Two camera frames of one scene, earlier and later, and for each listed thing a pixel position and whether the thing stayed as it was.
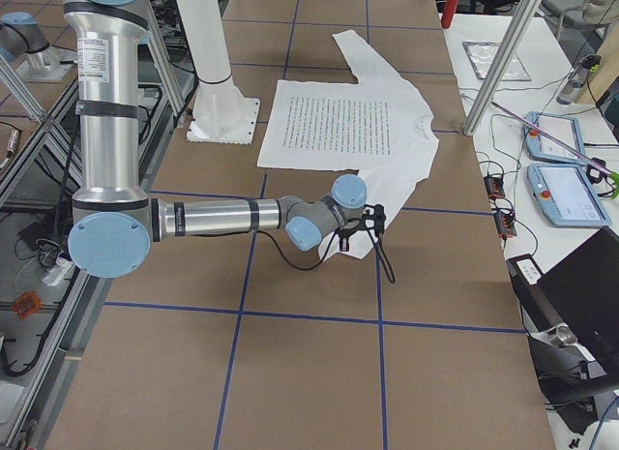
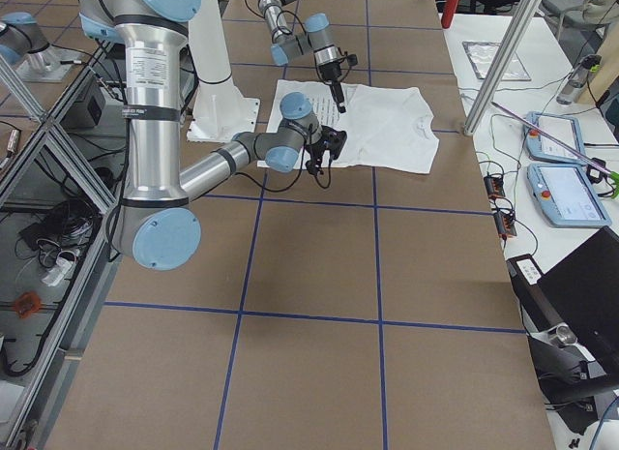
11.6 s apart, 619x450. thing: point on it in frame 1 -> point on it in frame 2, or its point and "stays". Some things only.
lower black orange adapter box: x=505 y=224 stays
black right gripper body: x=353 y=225 -> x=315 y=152
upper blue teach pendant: x=565 y=129 stays
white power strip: x=61 y=269 stays
